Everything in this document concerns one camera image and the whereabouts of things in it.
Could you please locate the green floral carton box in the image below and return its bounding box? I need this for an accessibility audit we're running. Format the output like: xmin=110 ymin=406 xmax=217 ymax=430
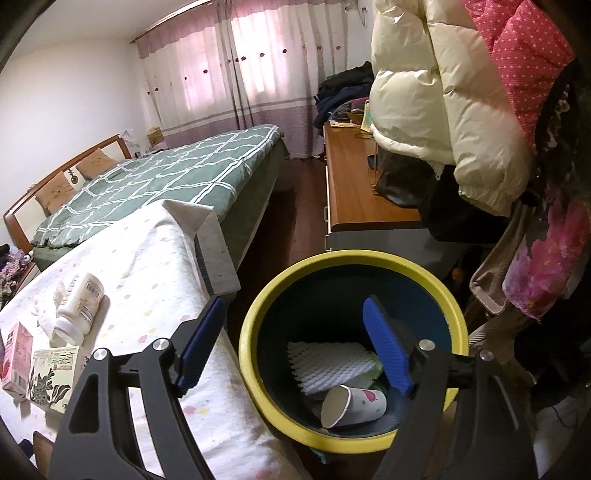
xmin=26 ymin=346 xmax=90 ymax=414

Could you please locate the white paper cup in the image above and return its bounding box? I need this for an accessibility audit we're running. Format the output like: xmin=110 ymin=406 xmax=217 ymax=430
xmin=321 ymin=385 xmax=388 ymax=429

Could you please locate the white foam fruit net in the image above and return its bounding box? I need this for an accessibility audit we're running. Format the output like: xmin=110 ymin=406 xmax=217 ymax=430
xmin=287 ymin=342 xmax=374 ymax=397

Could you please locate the green white plastic pouch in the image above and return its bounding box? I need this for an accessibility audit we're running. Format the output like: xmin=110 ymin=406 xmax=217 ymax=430
xmin=345 ymin=352 xmax=384 ymax=389

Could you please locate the yellow rimmed trash bin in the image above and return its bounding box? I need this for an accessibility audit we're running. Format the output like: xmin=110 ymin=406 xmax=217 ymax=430
xmin=238 ymin=250 xmax=469 ymax=454

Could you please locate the white pill bottle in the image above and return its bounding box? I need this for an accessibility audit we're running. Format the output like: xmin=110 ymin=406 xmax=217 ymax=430
xmin=53 ymin=273 xmax=104 ymax=346

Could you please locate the pink carton box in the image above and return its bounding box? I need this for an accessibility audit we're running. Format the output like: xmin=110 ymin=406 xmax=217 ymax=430
xmin=1 ymin=322 xmax=33 ymax=403

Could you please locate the white dotted table cloth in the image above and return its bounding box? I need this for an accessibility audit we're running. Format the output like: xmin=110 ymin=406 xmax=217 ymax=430
xmin=1 ymin=200 xmax=307 ymax=479

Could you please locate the pink floral garment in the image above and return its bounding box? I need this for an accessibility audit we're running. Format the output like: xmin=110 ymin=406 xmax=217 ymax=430
xmin=469 ymin=193 xmax=583 ymax=322

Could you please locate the clothes pile on nightstand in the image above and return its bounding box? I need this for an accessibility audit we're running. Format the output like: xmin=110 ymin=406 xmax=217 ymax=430
xmin=0 ymin=244 xmax=34 ymax=308

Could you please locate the wooden bed headboard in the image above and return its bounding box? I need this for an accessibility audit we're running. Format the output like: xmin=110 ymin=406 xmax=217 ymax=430
xmin=3 ymin=135 xmax=131 ymax=252

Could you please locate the wooden desk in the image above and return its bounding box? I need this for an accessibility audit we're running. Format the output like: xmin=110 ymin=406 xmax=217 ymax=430
xmin=324 ymin=124 xmax=421 ymax=257

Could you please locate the left brown pillow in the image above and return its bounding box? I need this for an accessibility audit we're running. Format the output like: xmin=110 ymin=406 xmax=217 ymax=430
xmin=35 ymin=172 xmax=76 ymax=217

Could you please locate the brown pillow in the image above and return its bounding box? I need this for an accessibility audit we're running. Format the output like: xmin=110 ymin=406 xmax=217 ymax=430
xmin=35 ymin=172 xmax=76 ymax=217
xmin=76 ymin=149 xmax=117 ymax=180

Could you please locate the right brown pillow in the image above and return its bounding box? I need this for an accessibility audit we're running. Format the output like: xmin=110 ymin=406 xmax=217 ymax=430
xmin=76 ymin=149 xmax=117 ymax=180

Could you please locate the green plaid bed quilt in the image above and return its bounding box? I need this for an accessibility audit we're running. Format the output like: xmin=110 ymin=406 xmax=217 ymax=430
xmin=31 ymin=124 xmax=283 ymax=248

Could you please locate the cream puffer jacket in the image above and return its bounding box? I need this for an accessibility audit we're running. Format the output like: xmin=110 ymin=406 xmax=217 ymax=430
xmin=370 ymin=1 xmax=533 ymax=217

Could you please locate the dark clothes pile on desk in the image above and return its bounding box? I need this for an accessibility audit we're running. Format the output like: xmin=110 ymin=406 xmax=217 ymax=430
xmin=312 ymin=61 xmax=375 ymax=130

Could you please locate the pink white curtain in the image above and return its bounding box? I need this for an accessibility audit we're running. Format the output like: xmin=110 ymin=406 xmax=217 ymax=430
xmin=134 ymin=1 xmax=346 ymax=158

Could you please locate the red dotted padded jacket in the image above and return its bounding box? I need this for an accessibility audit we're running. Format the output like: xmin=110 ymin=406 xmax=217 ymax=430
xmin=463 ymin=1 xmax=575 ymax=155

